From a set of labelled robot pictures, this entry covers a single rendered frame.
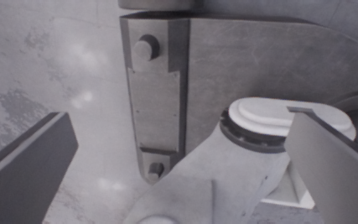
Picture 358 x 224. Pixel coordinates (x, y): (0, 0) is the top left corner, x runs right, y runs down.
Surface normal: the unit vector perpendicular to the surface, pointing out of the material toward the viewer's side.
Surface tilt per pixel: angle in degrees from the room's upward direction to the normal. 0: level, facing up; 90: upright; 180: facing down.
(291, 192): 90
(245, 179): 90
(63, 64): 0
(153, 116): 0
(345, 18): 0
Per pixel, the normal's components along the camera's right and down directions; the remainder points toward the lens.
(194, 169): 0.01, -0.85
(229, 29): -0.18, 0.51
